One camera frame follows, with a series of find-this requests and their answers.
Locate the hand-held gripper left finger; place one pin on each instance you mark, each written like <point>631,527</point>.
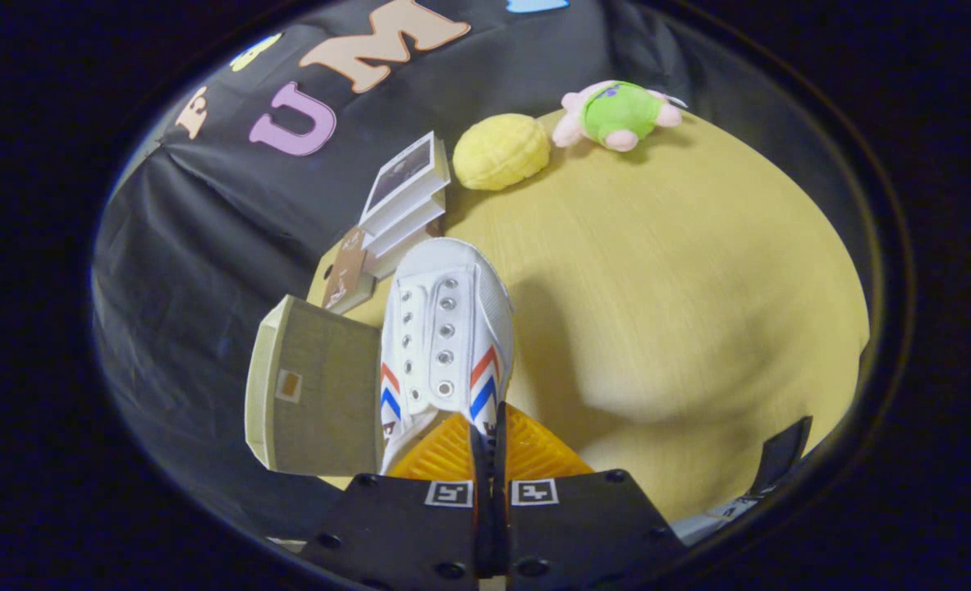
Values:
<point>411,533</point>

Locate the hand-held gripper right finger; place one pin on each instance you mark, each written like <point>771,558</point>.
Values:
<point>583,525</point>

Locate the grey fabric storage box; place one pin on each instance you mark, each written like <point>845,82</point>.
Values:
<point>329,386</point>

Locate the white canvas shoe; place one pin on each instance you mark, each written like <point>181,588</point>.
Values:
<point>444,279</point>

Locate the brown cover book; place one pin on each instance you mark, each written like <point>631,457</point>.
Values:
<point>345,275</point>

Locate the black backdrop cloth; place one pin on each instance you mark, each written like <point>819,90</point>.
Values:
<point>206,246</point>

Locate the yellow round plush toy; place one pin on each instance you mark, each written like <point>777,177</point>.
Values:
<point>501,152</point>

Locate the pink and green plush toy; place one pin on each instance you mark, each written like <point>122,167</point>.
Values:
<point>616,111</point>

